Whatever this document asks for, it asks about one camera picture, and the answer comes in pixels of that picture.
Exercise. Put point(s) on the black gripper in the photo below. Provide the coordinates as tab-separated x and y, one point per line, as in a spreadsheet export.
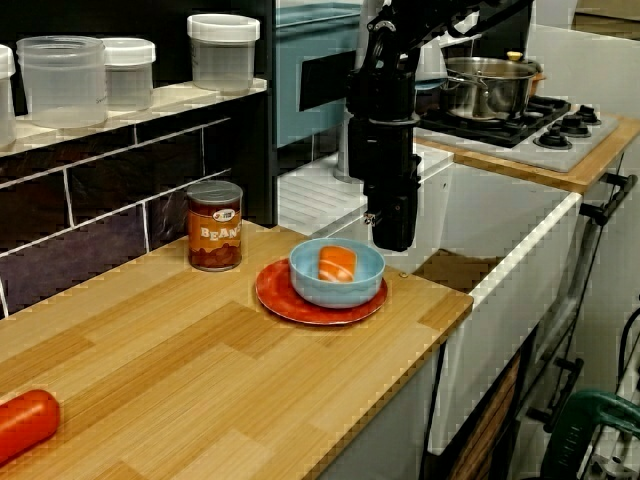
385	155

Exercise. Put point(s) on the salmon sushi toy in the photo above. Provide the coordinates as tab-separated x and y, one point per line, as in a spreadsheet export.
336	262

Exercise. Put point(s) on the light blue bowl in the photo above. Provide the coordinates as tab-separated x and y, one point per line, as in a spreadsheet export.
305	285

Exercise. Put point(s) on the red plate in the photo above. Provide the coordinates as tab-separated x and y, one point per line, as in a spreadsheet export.
272	295

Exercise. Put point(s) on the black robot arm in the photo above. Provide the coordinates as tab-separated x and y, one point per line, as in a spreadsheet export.
385	80

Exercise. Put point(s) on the grey toy faucet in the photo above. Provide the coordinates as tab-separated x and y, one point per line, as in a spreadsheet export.
344	150

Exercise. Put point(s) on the white toy sink unit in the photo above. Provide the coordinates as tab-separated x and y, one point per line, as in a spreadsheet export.
500	360

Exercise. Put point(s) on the steel pot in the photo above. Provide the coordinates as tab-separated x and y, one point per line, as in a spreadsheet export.
495	90

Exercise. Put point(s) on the black stove knob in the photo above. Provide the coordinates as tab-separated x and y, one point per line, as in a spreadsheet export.
572	127
552	141
589	116

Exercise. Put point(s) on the brown beans can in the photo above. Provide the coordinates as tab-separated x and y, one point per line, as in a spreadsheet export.
215	235

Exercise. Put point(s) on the grey toy stove top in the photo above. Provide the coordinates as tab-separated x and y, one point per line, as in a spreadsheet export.
575	157

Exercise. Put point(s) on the wood grain cabinet panel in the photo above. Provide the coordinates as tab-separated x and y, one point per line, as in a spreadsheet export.
487	430

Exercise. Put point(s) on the clear jar white lid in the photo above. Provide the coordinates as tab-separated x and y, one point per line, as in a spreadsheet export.
6	100
131	75
222	55

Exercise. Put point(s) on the cream tiled shelf ledge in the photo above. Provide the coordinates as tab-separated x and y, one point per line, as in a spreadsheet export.
170	97

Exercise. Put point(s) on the open clear plastic jar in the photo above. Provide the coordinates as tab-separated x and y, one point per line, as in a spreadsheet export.
62	85

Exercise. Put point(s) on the red sausage toy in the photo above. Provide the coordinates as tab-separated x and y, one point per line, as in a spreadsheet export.
25	425

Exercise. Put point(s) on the black kitchen frame post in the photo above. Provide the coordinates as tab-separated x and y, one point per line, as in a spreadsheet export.
271	125

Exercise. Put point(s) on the aluminium table rail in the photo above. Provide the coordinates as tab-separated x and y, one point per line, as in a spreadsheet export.
607	462

